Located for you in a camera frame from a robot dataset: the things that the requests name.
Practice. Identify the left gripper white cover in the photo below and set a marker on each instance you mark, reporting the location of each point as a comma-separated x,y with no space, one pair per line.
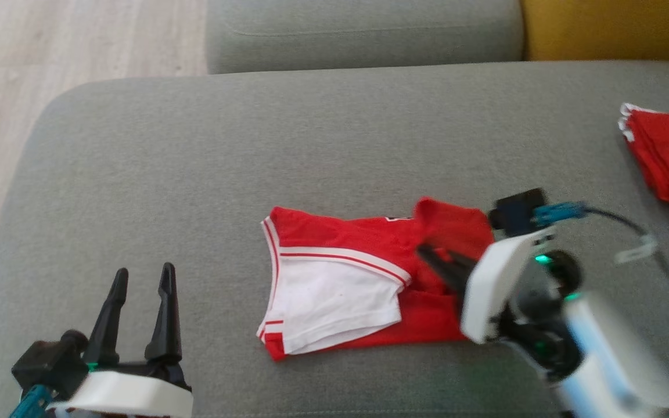
125,395

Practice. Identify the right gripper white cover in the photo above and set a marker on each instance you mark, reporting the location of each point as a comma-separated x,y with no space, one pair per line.
491,284

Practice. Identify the red basketball jersey number 23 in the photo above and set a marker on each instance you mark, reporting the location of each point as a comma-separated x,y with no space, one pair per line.
358,235

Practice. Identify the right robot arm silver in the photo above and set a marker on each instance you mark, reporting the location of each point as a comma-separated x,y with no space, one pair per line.
601,360

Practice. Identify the large grey sofa seat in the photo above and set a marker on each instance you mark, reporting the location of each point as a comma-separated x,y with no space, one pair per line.
253,151

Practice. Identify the grey sofa seat cushion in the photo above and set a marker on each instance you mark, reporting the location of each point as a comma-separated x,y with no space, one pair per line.
363,32

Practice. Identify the large yellow sofa back cushion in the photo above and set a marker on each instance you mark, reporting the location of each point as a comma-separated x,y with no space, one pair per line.
613,26

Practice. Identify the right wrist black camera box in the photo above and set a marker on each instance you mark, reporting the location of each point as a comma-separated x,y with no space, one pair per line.
517,212

